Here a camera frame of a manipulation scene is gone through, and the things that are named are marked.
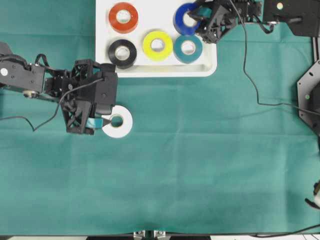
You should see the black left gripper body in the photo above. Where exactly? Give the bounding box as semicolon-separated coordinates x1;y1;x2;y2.
44;59;102;135

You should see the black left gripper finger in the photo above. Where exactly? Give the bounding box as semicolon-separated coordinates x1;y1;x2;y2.
86;117;112;130

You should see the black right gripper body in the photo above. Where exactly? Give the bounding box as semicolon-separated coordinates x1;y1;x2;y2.
194;0;262;44

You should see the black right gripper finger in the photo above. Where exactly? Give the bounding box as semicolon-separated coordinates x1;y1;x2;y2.
187;6;212;21

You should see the blue tape roll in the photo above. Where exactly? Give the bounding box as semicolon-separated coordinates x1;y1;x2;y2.
173;3;200;36

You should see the white tape roll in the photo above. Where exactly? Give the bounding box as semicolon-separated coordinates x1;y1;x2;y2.
101;105;133;139

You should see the teal tape roll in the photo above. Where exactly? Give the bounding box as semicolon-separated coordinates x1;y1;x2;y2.
173;35;203;64

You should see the black tape roll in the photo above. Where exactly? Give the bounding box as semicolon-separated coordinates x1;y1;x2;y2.
107;39;137;69

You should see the yellow tape roll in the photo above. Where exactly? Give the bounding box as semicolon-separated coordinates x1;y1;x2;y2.
142;30;173;62

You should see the red tape roll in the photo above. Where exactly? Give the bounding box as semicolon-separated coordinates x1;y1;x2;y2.
108;2;139;34

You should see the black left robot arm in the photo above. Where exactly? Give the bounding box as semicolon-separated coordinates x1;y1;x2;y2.
0;42;118;135

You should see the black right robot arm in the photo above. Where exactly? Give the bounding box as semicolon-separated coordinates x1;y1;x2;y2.
188;0;320;44

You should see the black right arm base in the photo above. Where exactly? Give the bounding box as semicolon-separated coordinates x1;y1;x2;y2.
296;60;320;137

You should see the white plastic case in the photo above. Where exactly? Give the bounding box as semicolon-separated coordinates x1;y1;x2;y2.
95;0;218;78

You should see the green table cloth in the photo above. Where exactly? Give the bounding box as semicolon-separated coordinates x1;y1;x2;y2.
0;0;320;236

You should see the white object at edge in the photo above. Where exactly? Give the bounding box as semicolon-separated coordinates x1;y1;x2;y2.
304;181;320;210

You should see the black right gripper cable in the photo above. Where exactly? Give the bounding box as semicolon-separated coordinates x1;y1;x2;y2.
228;0;320;117

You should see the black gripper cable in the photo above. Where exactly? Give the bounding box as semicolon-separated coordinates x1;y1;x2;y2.
228;0;320;117
0;53;106;133

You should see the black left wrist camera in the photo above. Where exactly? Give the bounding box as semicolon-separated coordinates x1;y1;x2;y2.
76;61;118;115

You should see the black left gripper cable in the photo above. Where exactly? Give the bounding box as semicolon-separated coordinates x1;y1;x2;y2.
0;53;106;133

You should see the aluminium frame post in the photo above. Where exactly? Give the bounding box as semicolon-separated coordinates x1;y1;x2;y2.
312;36;320;63

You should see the metal bracket at table edge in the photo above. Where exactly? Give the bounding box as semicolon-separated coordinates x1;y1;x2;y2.
133;230;166;240

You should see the black cable bottom right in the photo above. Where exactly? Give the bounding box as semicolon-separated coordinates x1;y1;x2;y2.
248;223;320;238

